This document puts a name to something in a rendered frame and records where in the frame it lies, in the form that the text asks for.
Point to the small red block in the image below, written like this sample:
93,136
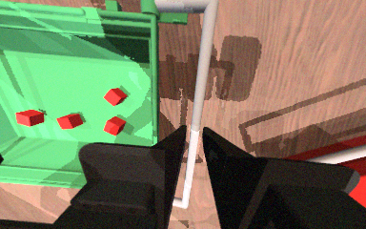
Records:
115,125
70,121
30,117
115,96

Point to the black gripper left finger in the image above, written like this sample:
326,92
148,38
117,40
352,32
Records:
159,165

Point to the green plastic tray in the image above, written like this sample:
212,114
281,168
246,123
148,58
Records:
63,61

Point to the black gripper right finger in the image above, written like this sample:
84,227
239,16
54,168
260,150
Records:
240,180

